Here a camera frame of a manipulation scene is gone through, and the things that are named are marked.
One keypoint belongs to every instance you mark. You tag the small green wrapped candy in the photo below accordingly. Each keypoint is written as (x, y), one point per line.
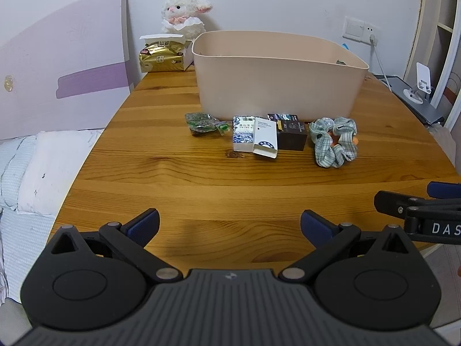
(223, 127)

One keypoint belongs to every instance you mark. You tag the gold tissue pack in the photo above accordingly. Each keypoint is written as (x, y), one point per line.
(164, 57)

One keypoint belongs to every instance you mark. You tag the green plaid scrunchie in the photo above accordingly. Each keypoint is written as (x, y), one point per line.
(327, 156)

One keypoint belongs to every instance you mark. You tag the green dried herb sachet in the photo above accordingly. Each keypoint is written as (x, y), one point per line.
(199, 123)

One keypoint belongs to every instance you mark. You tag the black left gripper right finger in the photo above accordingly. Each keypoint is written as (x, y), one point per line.
(371, 280)

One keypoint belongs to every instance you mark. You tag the white phone stand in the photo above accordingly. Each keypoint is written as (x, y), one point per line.
(418, 93)

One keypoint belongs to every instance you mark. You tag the light blue bedsheet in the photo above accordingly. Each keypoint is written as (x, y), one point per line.
(23, 236)

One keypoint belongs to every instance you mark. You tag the white plush lamb toy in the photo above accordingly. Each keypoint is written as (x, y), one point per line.
(183, 17)

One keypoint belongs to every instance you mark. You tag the blue white tissue pack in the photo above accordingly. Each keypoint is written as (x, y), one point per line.
(243, 133)

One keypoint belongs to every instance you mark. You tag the white shelf frame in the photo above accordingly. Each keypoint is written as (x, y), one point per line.
(437, 46)

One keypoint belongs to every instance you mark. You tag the orange cloth item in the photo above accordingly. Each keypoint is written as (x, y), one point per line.
(335, 139)

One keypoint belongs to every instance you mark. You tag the white hotel supplies box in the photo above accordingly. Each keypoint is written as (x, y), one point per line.
(265, 138)

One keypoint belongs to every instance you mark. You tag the dark printed small packet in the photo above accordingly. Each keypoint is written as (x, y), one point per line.
(281, 116)

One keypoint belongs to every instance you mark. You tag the white pillow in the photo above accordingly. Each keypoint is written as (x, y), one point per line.
(58, 158)

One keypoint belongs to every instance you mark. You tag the black small box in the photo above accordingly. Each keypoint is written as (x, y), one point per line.
(291, 135)

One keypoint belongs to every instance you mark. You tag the beige plastic storage bin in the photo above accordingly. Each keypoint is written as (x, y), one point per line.
(256, 73)

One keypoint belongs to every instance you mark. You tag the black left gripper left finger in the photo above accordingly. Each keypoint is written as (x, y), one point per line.
(88, 280)

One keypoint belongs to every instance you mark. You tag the white wall socket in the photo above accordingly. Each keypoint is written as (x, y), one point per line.
(360, 31)

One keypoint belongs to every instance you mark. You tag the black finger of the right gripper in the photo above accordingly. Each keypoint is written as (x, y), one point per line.
(396, 205)

